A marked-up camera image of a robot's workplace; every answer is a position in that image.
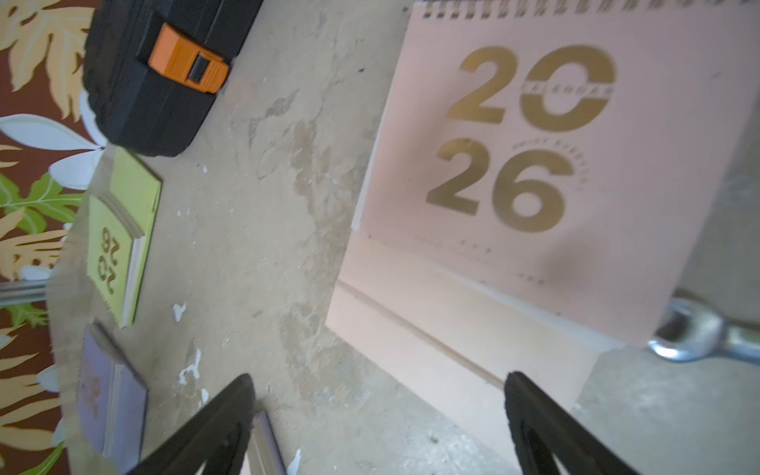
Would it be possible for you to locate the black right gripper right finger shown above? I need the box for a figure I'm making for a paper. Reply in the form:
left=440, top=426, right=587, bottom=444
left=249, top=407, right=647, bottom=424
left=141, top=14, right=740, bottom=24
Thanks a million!
left=504, top=371, right=636, bottom=475

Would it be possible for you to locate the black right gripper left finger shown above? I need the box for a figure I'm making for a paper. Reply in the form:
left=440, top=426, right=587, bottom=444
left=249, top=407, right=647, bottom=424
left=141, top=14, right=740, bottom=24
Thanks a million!
left=131, top=373, right=255, bottom=474

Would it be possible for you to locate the green 2026 desk calendar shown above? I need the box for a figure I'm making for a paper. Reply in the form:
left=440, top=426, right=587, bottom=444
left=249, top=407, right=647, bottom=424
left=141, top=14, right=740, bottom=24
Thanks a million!
left=87, top=148, right=162, bottom=328

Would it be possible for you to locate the pink 2026 desk calendar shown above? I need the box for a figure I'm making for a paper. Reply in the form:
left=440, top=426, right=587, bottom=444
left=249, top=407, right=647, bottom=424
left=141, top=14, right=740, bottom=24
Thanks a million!
left=327, top=1, right=759, bottom=471

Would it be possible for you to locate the purple desk calendar near green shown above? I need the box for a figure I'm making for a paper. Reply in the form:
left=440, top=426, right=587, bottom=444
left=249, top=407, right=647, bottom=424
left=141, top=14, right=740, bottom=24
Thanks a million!
left=76, top=322, right=148, bottom=474

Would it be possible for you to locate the silver wrench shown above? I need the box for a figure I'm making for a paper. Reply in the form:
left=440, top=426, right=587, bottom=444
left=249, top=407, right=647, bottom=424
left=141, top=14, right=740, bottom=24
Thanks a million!
left=647, top=297, right=759, bottom=365

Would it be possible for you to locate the black tool case orange latch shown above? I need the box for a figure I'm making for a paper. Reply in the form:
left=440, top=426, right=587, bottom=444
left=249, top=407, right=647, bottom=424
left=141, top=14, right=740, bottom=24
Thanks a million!
left=83, top=0, right=261, bottom=156

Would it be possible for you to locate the aluminium frame rail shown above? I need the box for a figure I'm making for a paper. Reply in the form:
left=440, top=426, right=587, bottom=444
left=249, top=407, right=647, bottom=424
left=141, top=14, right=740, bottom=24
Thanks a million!
left=0, top=280, right=46, bottom=307

